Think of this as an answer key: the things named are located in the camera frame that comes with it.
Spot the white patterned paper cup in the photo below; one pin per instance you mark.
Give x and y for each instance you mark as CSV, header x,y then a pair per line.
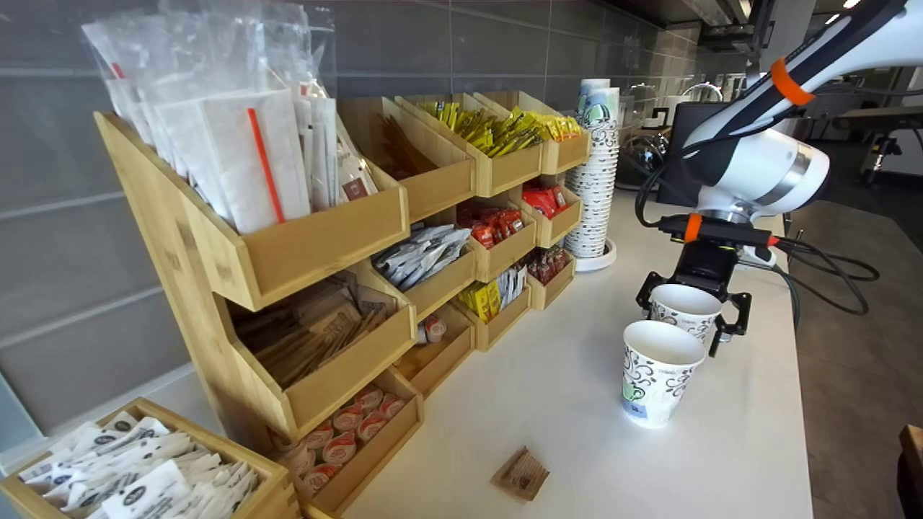
x,y
657,385
683,306

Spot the shorter paper cup stack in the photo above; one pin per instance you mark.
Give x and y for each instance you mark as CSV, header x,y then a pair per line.
x,y
595,192

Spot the white round tray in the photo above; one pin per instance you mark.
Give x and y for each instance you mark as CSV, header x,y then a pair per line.
x,y
592,262

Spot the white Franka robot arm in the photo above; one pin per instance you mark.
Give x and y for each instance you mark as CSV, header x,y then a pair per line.
x,y
767,167

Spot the low wooden packet box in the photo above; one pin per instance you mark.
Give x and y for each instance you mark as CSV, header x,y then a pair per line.
x,y
278,499

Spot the yellow and white tea bags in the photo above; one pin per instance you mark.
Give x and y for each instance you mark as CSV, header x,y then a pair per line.
x,y
478,301

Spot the white stick sachets pile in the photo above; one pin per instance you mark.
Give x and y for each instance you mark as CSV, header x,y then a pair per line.
x,y
422,255

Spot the dark red sachets pile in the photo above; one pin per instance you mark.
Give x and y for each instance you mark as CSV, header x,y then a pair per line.
x,y
548,262

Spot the brown sugar sticks pile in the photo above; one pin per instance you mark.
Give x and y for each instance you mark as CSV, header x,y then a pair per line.
x,y
305,333

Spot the white printed sachets pile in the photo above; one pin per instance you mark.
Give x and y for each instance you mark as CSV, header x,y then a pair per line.
x,y
144,480

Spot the plastic wrapped straws and napkins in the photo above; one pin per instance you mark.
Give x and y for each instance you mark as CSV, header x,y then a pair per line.
x,y
220,134

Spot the round creamer cups pile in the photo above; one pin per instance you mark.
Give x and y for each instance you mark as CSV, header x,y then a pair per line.
x,y
340,448

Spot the wooden condiment rack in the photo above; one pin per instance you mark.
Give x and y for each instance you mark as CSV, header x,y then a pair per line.
x,y
317,239

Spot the tall paper cup stack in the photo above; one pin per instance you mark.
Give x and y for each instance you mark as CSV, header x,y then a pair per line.
x,y
595,81

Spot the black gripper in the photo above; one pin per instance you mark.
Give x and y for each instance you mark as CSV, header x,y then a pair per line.
x,y
708,265

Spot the yellow sweetener packets pile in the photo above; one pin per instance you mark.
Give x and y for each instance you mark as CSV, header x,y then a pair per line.
x,y
552,124
490,134

